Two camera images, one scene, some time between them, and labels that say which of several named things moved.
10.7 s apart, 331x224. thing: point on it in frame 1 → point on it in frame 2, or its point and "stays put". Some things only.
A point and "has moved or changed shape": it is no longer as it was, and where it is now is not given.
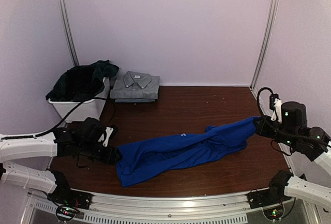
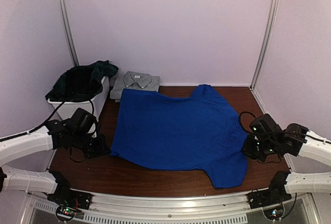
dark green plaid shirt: (81, 83) stays put
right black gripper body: (283, 136) → (258, 151)
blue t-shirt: (141, 161) has moved or changed shape
